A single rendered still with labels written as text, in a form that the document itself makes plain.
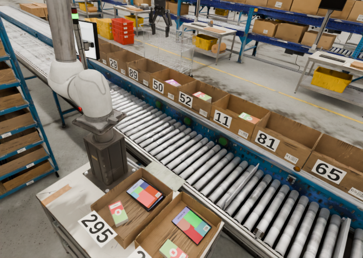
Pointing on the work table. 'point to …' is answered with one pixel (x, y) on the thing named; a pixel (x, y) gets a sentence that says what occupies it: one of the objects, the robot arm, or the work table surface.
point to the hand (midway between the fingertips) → (160, 32)
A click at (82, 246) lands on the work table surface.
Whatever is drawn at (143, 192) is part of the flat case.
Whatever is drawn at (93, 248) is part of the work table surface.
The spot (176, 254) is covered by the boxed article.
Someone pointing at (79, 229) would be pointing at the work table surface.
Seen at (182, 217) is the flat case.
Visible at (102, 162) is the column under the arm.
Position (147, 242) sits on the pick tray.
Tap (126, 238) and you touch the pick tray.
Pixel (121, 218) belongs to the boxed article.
